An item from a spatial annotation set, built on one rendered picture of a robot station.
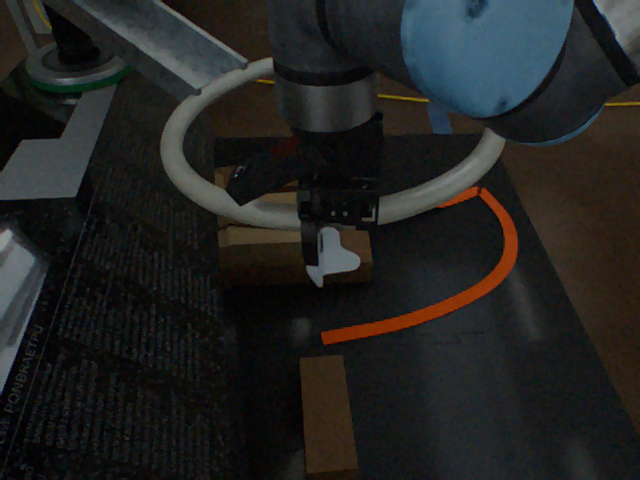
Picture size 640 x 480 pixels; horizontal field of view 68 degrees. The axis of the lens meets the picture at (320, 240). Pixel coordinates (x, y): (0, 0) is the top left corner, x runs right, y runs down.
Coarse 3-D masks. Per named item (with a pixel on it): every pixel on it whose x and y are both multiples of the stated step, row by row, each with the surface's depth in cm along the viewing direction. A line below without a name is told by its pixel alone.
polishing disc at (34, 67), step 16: (48, 48) 104; (32, 64) 99; (48, 64) 99; (64, 64) 99; (80, 64) 99; (96, 64) 99; (112, 64) 99; (128, 64) 101; (48, 80) 95; (64, 80) 94; (80, 80) 95
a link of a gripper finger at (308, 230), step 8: (304, 208) 47; (304, 216) 47; (304, 224) 47; (312, 224) 47; (304, 232) 48; (312, 232) 47; (304, 240) 48; (312, 240) 48; (304, 248) 49; (312, 248) 49; (304, 256) 50; (312, 256) 50; (304, 264) 51; (312, 264) 51
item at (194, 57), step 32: (64, 0) 81; (96, 0) 89; (128, 0) 89; (96, 32) 81; (128, 32) 85; (160, 32) 87; (192, 32) 84; (160, 64) 76; (192, 64) 84; (224, 64) 84; (224, 96) 82
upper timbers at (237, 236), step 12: (228, 228) 152; (240, 228) 152; (252, 228) 152; (264, 228) 152; (240, 240) 149; (252, 240) 149; (264, 240) 149; (276, 240) 149; (288, 240) 149; (300, 240) 149; (240, 252) 150; (252, 252) 150; (264, 252) 151; (276, 252) 151; (288, 252) 151; (300, 252) 152; (240, 264) 154
